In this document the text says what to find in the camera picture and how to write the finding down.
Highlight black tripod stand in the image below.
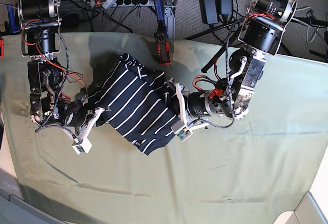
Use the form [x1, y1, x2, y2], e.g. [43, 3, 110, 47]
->
[184, 0, 328, 55]

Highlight robot arm image left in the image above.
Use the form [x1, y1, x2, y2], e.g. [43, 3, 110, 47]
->
[17, 0, 102, 145]

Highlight blue orange centre clamp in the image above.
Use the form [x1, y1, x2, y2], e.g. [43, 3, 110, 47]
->
[154, 0, 171, 65]

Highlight blue orange clamp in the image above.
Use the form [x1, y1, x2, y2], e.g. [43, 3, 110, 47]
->
[154, 0, 171, 65]
[1, 3, 21, 58]

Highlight navy white striped T-shirt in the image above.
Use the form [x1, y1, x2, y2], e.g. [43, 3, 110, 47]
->
[87, 53, 179, 155]

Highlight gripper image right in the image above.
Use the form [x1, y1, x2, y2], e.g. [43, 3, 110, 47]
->
[166, 79, 208, 132]

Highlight blue orange left clamp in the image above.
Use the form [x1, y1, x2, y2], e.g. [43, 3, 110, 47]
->
[1, 3, 21, 58]

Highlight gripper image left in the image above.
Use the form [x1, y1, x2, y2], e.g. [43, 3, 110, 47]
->
[75, 106, 111, 138]

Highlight grey white cable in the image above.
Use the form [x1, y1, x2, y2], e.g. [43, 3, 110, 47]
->
[304, 6, 328, 43]

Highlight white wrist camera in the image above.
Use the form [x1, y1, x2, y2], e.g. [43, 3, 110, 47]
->
[171, 121, 193, 142]
[72, 137, 92, 155]

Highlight light green table cloth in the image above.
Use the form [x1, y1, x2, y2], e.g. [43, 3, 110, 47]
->
[1, 35, 327, 223]

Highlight aluminium frame post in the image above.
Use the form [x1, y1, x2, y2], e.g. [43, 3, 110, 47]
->
[161, 0, 177, 38]

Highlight white power strip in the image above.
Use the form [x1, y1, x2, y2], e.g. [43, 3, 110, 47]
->
[90, 0, 155, 9]

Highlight black power adapter brick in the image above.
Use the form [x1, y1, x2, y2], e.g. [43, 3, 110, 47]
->
[199, 0, 218, 25]

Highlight grey plastic bin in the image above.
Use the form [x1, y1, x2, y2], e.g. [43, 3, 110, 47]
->
[1, 169, 66, 223]

